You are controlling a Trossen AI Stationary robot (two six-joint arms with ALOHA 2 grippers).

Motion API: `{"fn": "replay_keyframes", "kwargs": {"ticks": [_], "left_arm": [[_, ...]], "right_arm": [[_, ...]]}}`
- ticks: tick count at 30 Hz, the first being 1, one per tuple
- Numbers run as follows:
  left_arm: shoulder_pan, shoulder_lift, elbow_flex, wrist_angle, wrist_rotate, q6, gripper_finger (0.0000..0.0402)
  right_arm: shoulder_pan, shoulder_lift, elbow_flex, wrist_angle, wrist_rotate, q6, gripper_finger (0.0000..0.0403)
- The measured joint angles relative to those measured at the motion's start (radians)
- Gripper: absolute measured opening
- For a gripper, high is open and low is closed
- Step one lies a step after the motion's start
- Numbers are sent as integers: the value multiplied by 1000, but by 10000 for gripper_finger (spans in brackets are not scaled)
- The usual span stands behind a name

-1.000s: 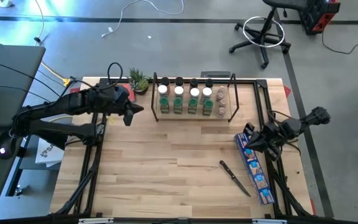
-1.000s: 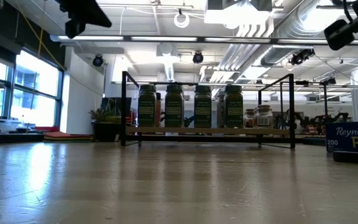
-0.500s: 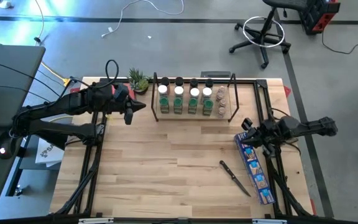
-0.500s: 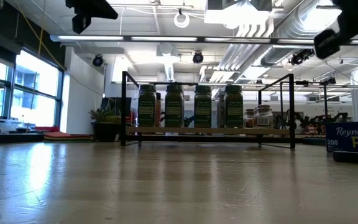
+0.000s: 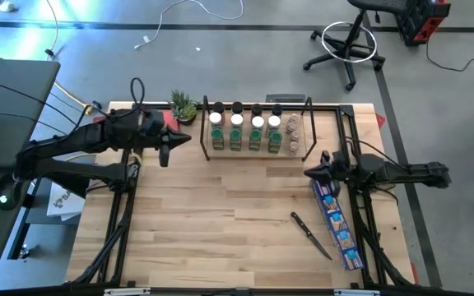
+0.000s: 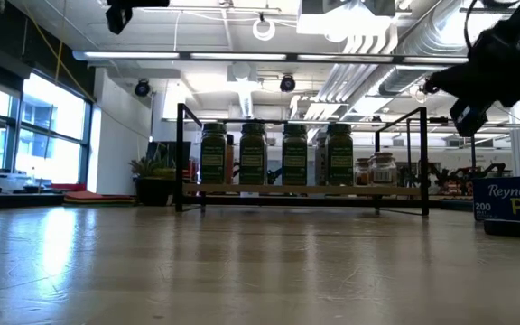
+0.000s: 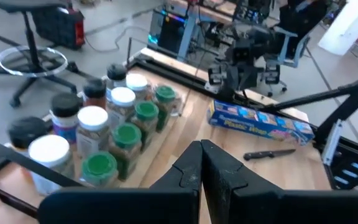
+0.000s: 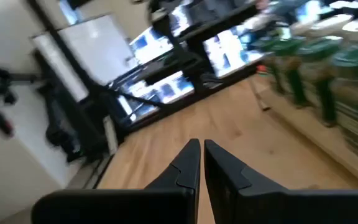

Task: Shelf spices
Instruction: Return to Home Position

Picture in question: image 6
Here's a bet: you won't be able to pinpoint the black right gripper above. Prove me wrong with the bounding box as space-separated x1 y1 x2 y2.
422 29 520 109

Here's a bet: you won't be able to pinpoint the small cork stopper spice jar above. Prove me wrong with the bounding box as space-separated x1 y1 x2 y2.
354 157 373 187
369 151 398 187

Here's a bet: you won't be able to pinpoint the wooden shelf black metal legs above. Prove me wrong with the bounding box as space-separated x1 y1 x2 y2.
174 102 431 218

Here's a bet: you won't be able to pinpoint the black lid orange spice jar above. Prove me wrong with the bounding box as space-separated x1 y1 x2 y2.
226 133 236 184

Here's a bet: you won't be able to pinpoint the black background robot arms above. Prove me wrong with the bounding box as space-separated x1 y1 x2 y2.
429 161 509 195

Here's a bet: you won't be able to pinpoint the blue plastic wrap box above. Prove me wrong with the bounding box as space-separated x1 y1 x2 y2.
471 174 520 225

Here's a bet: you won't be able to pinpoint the black ceiling spotlight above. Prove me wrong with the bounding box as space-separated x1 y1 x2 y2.
279 74 297 94
133 79 152 98

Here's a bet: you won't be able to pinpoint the black overhead beam with lights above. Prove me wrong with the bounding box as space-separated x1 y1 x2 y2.
72 49 471 65

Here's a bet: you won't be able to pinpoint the green potted succulent plant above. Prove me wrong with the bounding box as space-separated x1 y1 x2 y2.
127 153 177 208

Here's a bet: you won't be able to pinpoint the red orange flat mat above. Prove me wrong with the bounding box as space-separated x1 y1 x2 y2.
63 190 135 203

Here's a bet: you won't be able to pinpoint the large window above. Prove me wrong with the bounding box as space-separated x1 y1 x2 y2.
0 71 95 186

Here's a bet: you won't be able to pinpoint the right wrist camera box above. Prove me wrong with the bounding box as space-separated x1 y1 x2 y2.
449 97 490 138

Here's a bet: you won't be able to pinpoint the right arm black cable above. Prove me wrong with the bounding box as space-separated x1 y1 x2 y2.
463 0 520 51

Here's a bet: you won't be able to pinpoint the silver ceiling ventilation duct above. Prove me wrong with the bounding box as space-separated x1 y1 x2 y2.
379 0 491 96

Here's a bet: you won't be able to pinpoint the white coiled cable loop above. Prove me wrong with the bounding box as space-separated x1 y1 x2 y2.
252 11 277 42

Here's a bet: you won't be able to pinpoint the yellow hanging cable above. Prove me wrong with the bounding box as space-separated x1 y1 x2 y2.
24 11 97 103

